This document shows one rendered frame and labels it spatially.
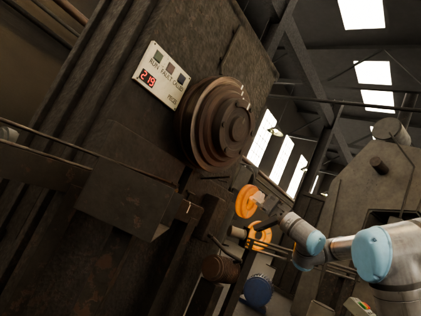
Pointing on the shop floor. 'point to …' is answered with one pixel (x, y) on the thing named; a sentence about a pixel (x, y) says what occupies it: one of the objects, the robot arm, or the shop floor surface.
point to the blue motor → (257, 292)
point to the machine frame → (128, 143)
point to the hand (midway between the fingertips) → (249, 197)
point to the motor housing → (212, 284)
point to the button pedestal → (357, 308)
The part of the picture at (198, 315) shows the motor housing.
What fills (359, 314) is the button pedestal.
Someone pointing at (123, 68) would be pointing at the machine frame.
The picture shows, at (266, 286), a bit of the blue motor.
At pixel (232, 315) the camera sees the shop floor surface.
